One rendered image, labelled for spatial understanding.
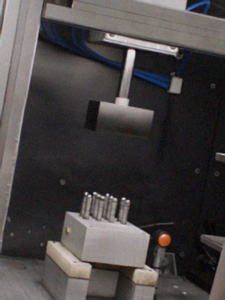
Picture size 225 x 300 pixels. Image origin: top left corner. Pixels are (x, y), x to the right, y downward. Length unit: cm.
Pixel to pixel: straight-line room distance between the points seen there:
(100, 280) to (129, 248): 10
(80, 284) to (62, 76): 43
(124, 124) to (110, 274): 23
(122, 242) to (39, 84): 38
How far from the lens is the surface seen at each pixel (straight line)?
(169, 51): 121
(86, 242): 115
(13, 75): 98
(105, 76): 145
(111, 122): 120
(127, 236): 116
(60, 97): 143
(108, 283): 124
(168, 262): 153
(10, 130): 98
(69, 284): 114
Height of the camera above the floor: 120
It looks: 3 degrees down
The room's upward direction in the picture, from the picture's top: 10 degrees clockwise
